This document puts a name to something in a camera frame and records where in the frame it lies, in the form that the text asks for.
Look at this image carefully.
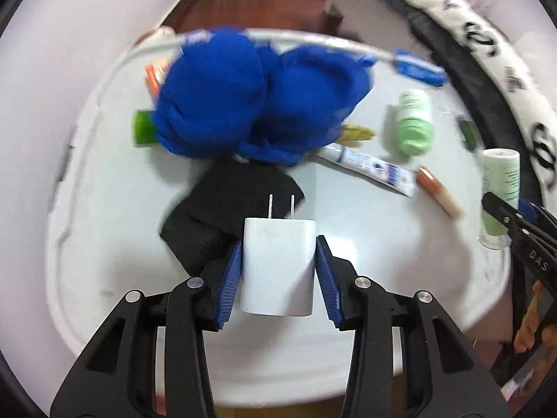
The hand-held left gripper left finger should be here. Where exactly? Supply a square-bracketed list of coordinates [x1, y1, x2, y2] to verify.
[49, 239, 243, 418]

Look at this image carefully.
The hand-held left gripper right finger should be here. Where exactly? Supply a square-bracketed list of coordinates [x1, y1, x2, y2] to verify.
[314, 234, 510, 418]

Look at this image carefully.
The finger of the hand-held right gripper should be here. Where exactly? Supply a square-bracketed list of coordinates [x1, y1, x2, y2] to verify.
[519, 201, 557, 238]
[481, 191, 531, 240]

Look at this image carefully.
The slim light green bottle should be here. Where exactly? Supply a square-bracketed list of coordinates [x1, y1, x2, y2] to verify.
[478, 148, 521, 250]

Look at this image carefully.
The white charger plug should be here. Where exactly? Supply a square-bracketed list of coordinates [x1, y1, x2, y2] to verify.
[241, 194, 317, 318]

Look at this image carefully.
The person's right hand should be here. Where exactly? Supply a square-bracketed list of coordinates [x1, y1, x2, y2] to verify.
[513, 279, 546, 354]

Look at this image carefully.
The pink and cream lip balm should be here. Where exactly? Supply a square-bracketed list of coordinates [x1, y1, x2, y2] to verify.
[415, 165, 464, 218]

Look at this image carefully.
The black cloth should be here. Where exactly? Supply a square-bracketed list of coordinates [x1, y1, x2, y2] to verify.
[159, 162, 306, 275]

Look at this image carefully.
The white toothpaste tube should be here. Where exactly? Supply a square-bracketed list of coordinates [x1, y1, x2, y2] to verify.
[317, 143, 416, 198]

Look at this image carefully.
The light green labelled bottle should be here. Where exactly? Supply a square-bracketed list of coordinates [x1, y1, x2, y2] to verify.
[393, 89, 436, 157]

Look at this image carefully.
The blue wet wipes packet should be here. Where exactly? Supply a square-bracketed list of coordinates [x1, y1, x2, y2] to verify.
[392, 50, 451, 88]

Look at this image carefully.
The dark green plastic cup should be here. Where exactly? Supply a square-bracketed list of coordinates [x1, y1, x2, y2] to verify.
[133, 110, 159, 146]

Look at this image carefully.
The blue cloth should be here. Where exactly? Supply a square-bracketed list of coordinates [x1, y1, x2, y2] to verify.
[150, 26, 375, 167]

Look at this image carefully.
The orange tissue packet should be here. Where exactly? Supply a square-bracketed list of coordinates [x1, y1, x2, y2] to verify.
[145, 54, 177, 99]

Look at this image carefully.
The cream and brown pouch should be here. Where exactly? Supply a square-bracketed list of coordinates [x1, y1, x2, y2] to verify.
[133, 25, 175, 48]

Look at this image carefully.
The white bed frame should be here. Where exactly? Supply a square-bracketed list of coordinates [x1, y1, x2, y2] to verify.
[325, 0, 421, 46]

